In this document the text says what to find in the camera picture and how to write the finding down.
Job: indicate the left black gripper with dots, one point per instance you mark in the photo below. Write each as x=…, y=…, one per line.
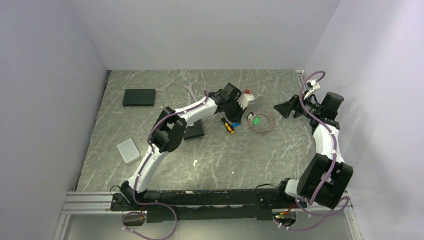
x=237, y=118

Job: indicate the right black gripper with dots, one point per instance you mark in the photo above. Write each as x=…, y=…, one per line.
x=286, y=108

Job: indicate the large grey key ring disc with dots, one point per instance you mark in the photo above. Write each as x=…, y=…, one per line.
x=267, y=122

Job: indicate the green key tag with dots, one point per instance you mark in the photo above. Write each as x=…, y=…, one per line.
x=256, y=120

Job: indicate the blue key tag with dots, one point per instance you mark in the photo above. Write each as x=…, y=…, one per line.
x=236, y=124

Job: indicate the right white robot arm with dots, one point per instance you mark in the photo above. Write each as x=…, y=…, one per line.
x=326, y=177

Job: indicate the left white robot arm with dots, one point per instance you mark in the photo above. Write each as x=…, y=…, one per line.
x=168, y=132

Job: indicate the yellow black screwdriver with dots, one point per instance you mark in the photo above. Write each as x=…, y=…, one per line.
x=228, y=126

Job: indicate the silver open-end wrench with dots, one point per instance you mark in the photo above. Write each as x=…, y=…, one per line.
x=189, y=87

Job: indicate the black flat pad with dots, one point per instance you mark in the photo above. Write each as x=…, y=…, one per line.
x=139, y=98

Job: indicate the grey rectangular box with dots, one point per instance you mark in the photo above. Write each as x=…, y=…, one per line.
x=128, y=151

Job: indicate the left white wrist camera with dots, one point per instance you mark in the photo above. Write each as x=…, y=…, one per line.
x=245, y=99

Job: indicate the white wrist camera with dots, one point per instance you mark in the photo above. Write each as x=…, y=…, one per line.
x=312, y=86
x=245, y=99

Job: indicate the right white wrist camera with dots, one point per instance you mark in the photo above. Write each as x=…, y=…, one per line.
x=312, y=86

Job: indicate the black network switch box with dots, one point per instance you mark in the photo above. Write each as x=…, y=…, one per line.
x=194, y=131

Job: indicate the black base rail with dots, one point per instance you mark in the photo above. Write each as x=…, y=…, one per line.
x=261, y=204

